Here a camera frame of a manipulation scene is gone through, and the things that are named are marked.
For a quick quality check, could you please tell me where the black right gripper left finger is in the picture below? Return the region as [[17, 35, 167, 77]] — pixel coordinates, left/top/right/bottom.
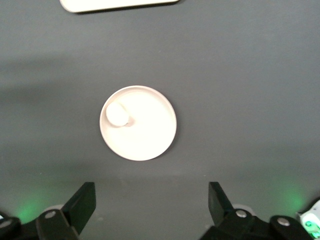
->
[[35, 181, 97, 240]]

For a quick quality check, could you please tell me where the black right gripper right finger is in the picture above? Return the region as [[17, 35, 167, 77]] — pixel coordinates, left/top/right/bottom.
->
[[199, 181, 256, 240]]

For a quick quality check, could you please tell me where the white steamed bun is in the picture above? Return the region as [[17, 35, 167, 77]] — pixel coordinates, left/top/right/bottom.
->
[[105, 101, 130, 128]]

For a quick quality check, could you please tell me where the beige rectangular rabbit tray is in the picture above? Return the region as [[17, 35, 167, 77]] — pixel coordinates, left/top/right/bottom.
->
[[59, 0, 181, 14]]

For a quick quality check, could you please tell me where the round beige plate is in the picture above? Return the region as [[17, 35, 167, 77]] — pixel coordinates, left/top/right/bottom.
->
[[99, 85, 178, 162]]

